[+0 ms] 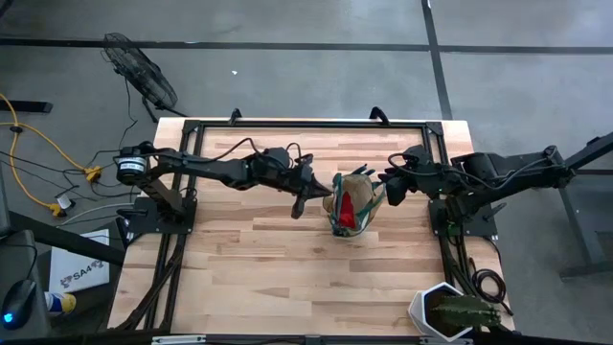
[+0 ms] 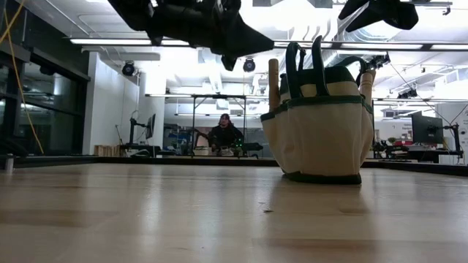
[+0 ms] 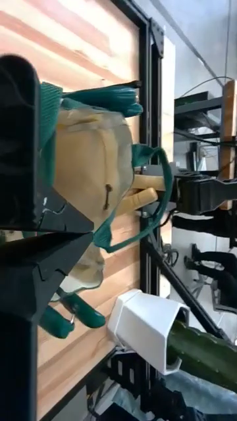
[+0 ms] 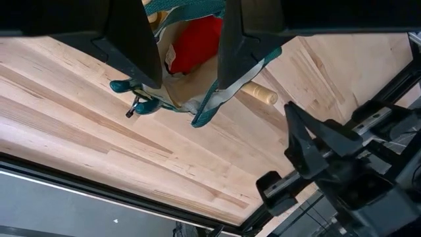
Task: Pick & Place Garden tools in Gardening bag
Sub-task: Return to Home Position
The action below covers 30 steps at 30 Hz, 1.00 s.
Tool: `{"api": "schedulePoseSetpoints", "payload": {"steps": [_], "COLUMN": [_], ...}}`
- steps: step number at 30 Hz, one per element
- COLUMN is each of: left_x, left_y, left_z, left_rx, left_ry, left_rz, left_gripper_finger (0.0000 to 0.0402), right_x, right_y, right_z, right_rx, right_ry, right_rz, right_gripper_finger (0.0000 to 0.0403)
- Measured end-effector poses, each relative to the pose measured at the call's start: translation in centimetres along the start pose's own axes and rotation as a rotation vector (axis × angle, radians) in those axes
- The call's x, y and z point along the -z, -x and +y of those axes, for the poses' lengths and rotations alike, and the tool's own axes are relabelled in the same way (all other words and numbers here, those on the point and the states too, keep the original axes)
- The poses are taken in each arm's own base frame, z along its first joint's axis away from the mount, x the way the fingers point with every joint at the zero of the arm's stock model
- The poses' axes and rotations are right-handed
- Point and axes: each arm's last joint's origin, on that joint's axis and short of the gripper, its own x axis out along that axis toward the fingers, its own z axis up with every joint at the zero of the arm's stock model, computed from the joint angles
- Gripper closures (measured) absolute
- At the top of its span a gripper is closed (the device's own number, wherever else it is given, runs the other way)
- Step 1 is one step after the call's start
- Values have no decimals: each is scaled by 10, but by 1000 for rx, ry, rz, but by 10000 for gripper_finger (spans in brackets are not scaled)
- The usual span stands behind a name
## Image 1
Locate yellow extension cord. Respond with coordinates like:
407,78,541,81
0,92,104,218

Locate coiled black cable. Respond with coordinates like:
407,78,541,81
469,237,514,317

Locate beige green canvas gardening bag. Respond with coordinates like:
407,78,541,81
321,164,388,240

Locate black metal table frame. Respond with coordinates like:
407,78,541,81
114,107,503,336

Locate white tagged power plug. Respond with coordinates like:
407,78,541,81
54,191,77,212

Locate white printed cardboard box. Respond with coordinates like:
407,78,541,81
48,228,111,294

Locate green cactus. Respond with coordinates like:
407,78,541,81
427,293,503,332

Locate black diagonal floor beam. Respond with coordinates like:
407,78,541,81
0,210,126,267

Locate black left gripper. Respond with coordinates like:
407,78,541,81
248,153,332,220

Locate white faceted planter pot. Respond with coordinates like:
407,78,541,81
406,281,475,344

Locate black metal side stand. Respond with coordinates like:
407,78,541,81
538,131,613,280

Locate silver metal bracket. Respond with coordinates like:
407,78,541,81
151,333,208,345

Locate black floor bar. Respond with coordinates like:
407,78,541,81
0,99,54,115

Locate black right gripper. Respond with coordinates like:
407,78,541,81
377,165,440,207

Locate black side desk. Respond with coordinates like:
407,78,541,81
0,228,52,342

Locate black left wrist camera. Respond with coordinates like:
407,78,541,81
261,146,292,168

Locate blue yellow small item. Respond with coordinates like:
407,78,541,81
44,290,78,316

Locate black floor fan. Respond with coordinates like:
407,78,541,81
100,32,189,125

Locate black computer mouse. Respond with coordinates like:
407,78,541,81
1,279,38,332

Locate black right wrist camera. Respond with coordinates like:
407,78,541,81
400,145,431,167

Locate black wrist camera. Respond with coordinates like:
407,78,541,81
261,146,292,168
400,145,431,167

